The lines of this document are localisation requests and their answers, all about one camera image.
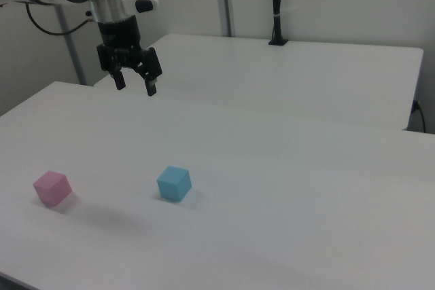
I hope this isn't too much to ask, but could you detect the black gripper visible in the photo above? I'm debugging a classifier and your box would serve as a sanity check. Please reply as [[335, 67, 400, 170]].
[[96, 14, 164, 97]]

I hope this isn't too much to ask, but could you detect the blue cube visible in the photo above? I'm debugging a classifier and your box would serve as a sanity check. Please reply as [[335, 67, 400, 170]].
[[156, 165, 193, 203]]

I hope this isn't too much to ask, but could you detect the pink cube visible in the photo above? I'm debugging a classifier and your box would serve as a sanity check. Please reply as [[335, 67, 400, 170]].
[[32, 170, 73, 207]]

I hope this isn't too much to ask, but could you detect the white side table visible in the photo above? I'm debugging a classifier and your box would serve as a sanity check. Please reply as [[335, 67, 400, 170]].
[[93, 33, 424, 132]]

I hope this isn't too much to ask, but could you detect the black pole with base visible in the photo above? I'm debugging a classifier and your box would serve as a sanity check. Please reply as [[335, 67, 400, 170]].
[[268, 0, 290, 47]]

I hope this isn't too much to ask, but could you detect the dark robot arm cable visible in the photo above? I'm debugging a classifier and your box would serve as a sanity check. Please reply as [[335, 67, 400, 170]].
[[26, 3, 93, 37]]

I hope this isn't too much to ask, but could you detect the black power cable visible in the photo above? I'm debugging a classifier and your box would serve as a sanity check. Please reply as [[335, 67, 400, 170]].
[[412, 99, 428, 133]]

